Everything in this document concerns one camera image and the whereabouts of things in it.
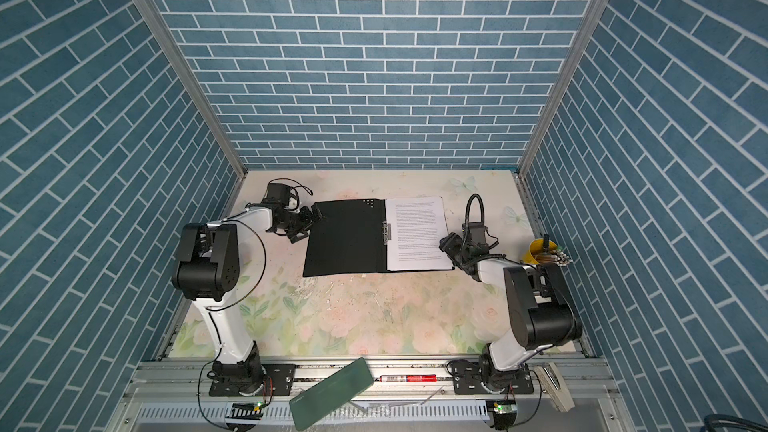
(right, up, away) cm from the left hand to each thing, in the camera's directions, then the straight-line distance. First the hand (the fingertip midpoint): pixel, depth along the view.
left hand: (320, 222), depth 100 cm
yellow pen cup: (+68, -6, -12) cm, 69 cm away
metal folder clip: (+22, -4, +2) cm, 23 cm away
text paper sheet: (+34, -2, +4) cm, 34 cm away
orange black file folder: (+9, -7, +5) cm, 12 cm away
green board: (+8, -40, -30) cm, 50 cm away
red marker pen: (+29, -37, -27) cm, 54 cm away
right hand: (+41, -6, -4) cm, 42 cm away
